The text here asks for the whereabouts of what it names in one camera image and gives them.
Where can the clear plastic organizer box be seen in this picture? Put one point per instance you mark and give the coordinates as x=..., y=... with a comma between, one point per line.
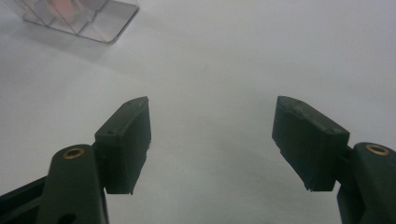
x=106, y=25

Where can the white board sheet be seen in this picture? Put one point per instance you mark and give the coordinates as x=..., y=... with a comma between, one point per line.
x=211, y=77

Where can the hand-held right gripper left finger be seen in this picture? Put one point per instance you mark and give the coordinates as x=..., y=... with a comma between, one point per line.
x=124, y=149

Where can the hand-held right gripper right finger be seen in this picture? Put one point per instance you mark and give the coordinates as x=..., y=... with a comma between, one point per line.
x=308, y=146

